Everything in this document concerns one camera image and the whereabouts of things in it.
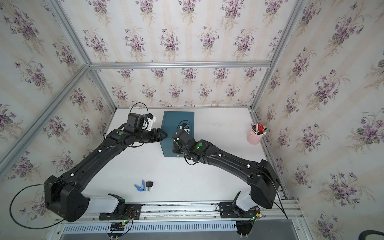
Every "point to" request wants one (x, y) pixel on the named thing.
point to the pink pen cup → (254, 138)
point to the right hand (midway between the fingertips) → (176, 145)
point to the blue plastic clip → (139, 188)
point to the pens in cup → (259, 129)
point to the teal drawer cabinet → (172, 121)
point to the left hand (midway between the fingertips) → (164, 136)
